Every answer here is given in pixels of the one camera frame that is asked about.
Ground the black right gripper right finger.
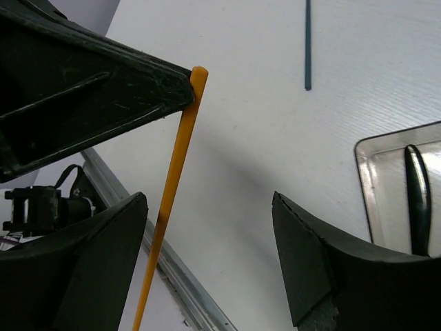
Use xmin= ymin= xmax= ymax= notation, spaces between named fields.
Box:
xmin=272 ymin=192 xmax=440 ymax=330

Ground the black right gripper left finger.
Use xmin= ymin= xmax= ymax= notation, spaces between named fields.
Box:
xmin=1 ymin=192 xmax=148 ymax=330

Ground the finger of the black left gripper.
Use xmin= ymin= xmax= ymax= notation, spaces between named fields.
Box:
xmin=1 ymin=1 xmax=193 ymax=182

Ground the black knife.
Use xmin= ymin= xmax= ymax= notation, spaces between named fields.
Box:
xmin=404 ymin=145 xmax=432 ymax=257

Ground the orange blue-tipped chopstick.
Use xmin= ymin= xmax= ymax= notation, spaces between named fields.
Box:
xmin=132 ymin=66 xmax=209 ymax=331

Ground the dark blue chopstick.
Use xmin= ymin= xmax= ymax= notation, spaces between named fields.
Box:
xmin=305 ymin=0 xmax=312 ymax=91

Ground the clear compartment utensil tray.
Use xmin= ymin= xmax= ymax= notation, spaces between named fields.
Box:
xmin=354 ymin=121 xmax=440 ymax=257

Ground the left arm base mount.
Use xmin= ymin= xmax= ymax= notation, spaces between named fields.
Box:
xmin=1 ymin=164 xmax=105 ymax=238

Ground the aluminium table frame rail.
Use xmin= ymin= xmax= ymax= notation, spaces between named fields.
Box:
xmin=81 ymin=148 xmax=238 ymax=331

